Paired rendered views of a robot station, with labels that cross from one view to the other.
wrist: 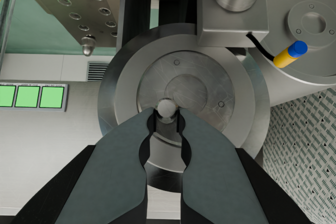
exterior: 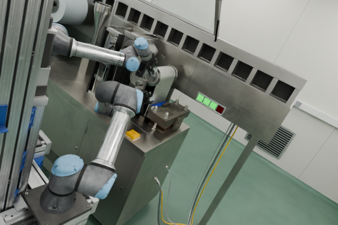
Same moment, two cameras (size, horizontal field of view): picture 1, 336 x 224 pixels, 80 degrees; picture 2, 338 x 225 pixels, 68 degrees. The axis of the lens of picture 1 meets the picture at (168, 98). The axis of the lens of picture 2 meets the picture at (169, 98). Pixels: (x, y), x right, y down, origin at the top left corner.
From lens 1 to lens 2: 1.66 m
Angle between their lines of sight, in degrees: 24
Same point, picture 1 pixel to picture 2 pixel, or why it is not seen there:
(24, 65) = not seen: outside the picture
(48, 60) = (315, 182)
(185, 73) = (149, 78)
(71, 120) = (197, 88)
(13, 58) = not seen: outside the picture
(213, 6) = (144, 83)
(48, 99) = (201, 97)
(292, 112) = not seen: hidden behind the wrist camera
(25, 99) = (207, 101)
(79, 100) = (193, 93)
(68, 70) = (300, 162)
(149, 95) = (153, 78)
